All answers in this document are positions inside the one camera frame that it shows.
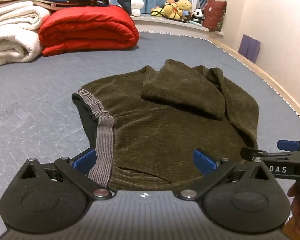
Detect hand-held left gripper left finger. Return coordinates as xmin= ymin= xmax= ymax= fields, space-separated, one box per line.
xmin=19 ymin=148 xmax=113 ymax=201

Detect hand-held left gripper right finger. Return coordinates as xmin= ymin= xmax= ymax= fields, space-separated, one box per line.
xmin=174 ymin=148 xmax=277 ymax=202

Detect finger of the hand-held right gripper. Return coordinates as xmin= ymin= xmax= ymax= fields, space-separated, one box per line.
xmin=240 ymin=147 xmax=294 ymax=161
xmin=277 ymin=139 xmax=300 ymax=153

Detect olive green corduroy pants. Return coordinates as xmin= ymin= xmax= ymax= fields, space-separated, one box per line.
xmin=71 ymin=59 xmax=260 ymax=193

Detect purple folded mat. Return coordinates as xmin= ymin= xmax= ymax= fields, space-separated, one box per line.
xmin=238 ymin=34 xmax=261 ymax=64

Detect red folded quilt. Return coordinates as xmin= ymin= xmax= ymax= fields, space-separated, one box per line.
xmin=39 ymin=4 xmax=140 ymax=57

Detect dark red floral pillow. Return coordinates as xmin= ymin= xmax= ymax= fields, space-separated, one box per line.
xmin=202 ymin=0 xmax=227 ymax=33

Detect white fleece folded blanket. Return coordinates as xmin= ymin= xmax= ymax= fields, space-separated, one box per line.
xmin=0 ymin=1 xmax=52 ymax=68

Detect panda plush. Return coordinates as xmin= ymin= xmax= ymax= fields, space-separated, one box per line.
xmin=191 ymin=8 xmax=206 ymax=23

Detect orange yellow bear plush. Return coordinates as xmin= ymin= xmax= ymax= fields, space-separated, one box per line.
xmin=150 ymin=0 xmax=183 ymax=20

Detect navy starred folded blanket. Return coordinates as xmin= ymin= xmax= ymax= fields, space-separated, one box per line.
xmin=0 ymin=0 xmax=111 ymax=11

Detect white mushroom plush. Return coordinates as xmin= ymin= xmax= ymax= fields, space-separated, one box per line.
xmin=129 ymin=0 xmax=145 ymax=16

